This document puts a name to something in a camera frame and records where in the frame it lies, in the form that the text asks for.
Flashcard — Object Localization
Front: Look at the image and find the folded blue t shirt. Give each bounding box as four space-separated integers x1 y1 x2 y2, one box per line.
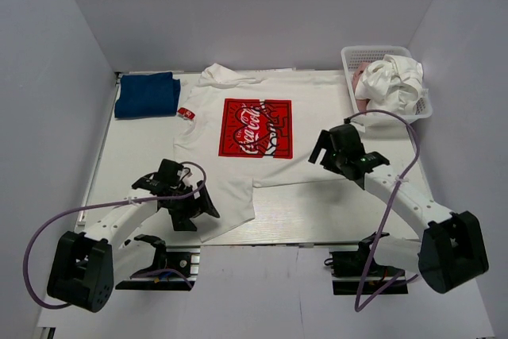
114 72 181 119

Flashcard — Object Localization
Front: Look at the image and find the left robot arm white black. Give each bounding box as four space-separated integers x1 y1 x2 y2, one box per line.
47 160 220 312

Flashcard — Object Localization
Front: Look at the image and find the crumpled white t shirt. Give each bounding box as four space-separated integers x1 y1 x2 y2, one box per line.
362 54 425 115

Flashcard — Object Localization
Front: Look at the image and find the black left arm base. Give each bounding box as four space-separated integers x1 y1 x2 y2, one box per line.
115 247 201 291

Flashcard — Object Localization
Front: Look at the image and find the white Coca-Cola t shirt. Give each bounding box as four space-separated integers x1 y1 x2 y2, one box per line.
173 64 350 242

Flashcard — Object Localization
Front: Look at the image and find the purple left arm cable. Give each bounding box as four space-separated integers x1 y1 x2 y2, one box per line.
23 160 207 310

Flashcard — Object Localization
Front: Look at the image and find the white perforated plastic basket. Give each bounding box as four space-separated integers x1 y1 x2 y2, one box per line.
341 45 433 126

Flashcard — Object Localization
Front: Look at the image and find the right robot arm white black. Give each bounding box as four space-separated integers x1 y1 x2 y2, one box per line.
309 124 489 294

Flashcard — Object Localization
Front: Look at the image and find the pink printed t shirt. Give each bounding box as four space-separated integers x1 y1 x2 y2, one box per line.
352 62 371 111

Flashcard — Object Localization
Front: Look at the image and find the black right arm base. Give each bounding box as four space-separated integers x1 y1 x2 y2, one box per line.
324 251 400 296

